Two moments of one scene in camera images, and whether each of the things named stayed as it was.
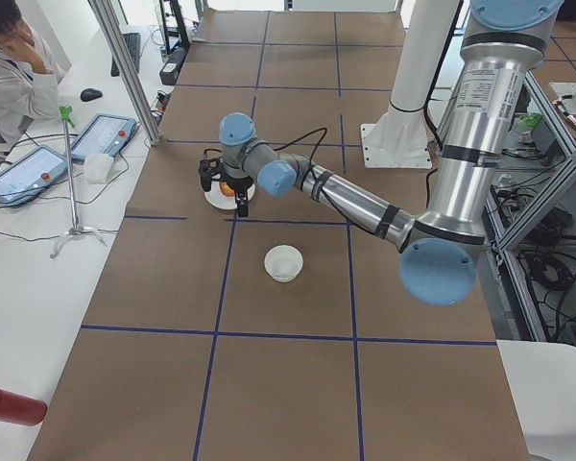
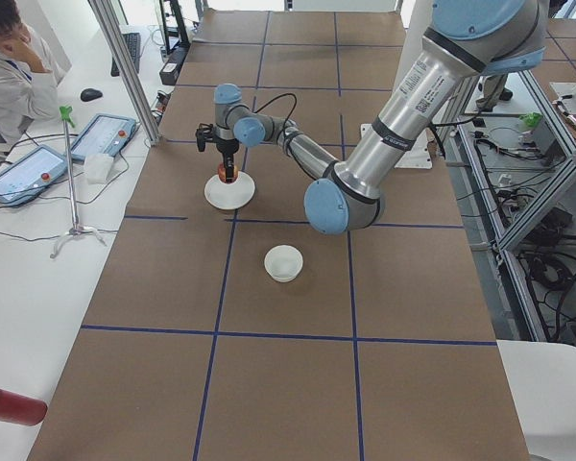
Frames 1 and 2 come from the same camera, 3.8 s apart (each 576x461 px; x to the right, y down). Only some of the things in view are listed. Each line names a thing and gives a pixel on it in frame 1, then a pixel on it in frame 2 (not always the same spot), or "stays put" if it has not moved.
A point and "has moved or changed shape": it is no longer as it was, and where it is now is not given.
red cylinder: (4, 405) stays put
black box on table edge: (169, 73) stays put
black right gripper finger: (245, 203) -> (229, 167)
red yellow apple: (226, 189) has moved or changed shape
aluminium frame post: (129, 73) stays put
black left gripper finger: (241, 204) -> (228, 167)
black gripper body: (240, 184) -> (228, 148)
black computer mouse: (89, 94) stays put
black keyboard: (133, 43) stays put
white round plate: (221, 201) stays put
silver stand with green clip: (65, 113) stays put
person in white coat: (18, 83) stays put
